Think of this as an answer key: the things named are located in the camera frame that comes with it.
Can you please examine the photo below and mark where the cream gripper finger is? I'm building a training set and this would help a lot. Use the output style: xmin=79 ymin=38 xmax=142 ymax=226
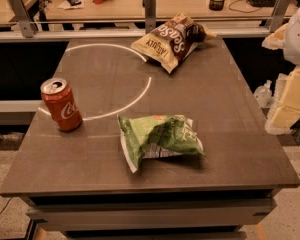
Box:
xmin=262 ymin=24 xmax=288 ymax=50
xmin=265 ymin=66 xmax=300 ymax=135

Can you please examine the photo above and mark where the green jalapeno chip bag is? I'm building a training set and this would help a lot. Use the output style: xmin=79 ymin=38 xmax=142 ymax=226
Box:
xmin=118 ymin=115 xmax=204 ymax=173

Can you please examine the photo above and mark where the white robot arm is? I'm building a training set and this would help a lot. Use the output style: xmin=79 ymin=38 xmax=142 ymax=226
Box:
xmin=262 ymin=7 xmax=300 ymax=135

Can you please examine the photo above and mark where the brown and cream chip bag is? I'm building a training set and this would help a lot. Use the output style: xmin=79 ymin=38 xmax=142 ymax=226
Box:
xmin=131 ymin=13 xmax=216 ymax=73

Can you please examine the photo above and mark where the black mesh pen cup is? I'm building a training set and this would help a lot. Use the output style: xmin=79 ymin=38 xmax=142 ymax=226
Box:
xmin=209 ymin=0 xmax=225 ymax=11

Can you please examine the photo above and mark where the red Coca-Cola can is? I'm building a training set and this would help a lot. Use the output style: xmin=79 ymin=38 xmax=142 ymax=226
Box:
xmin=40 ymin=77 xmax=83 ymax=132

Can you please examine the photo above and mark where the right metal bracket post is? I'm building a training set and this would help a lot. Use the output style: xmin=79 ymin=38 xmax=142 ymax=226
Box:
xmin=266 ymin=0 xmax=291 ymax=33

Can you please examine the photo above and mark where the metal bracket post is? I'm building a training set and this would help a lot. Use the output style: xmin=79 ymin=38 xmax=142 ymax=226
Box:
xmin=143 ymin=0 xmax=156 ymax=33
xmin=266 ymin=0 xmax=291 ymax=33
xmin=8 ymin=0 xmax=37 ymax=38

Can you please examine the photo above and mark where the black cable on desk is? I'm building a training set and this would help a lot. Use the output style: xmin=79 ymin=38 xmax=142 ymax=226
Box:
xmin=227 ymin=0 xmax=263 ymax=14

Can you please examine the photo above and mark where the middle metal bracket post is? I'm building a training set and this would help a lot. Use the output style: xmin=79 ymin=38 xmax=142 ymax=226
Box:
xmin=143 ymin=0 xmax=156 ymax=33

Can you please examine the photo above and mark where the grey table base frame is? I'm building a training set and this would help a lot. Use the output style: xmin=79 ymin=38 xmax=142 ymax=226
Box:
xmin=28 ymin=190 xmax=276 ymax=238

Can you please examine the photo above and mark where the left metal bracket post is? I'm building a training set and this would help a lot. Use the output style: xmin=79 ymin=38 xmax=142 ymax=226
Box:
xmin=8 ymin=0 xmax=37 ymax=38

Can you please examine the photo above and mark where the black cable on floor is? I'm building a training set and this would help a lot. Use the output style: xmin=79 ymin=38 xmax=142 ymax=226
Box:
xmin=0 ymin=197 xmax=13 ymax=224

